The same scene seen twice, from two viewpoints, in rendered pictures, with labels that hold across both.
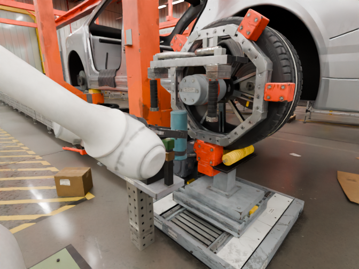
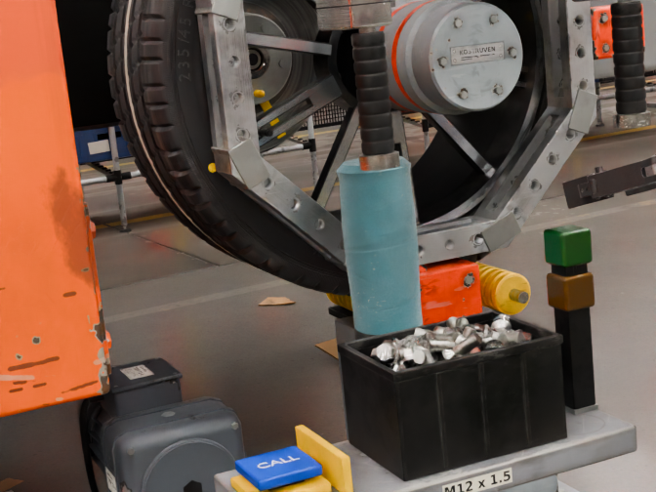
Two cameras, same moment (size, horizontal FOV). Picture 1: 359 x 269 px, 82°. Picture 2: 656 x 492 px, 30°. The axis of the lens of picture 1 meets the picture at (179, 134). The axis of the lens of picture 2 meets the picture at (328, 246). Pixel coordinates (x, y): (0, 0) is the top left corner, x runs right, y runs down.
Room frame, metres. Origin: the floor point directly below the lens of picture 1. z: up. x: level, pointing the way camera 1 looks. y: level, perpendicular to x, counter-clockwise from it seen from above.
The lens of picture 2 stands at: (0.54, 1.37, 0.93)
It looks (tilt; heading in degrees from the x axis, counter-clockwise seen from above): 11 degrees down; 293
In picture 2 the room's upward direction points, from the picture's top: 6 degrees counter-clockwise
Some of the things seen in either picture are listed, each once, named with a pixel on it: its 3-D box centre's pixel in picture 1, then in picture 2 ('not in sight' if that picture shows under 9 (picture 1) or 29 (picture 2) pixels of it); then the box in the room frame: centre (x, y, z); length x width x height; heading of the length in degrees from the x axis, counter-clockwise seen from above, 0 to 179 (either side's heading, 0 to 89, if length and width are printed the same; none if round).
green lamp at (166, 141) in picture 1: (168, 143); (567, 245); (0.81, 0.05, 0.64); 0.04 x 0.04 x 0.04; 46
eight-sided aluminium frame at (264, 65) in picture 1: (212, 88); (407, 57); (1.04, -0.16, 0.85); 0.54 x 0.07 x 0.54; 46
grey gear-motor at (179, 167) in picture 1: (192, 164); (154, 485); (1.47, -0.10, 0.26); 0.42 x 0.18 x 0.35; 136
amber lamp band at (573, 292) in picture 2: (168, 155); (570, 289); (0.81, 0.05, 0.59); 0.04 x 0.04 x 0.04; 46
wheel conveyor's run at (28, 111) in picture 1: (24, 100); not in sight; (6.55, 4.90, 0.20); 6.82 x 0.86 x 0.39; 46
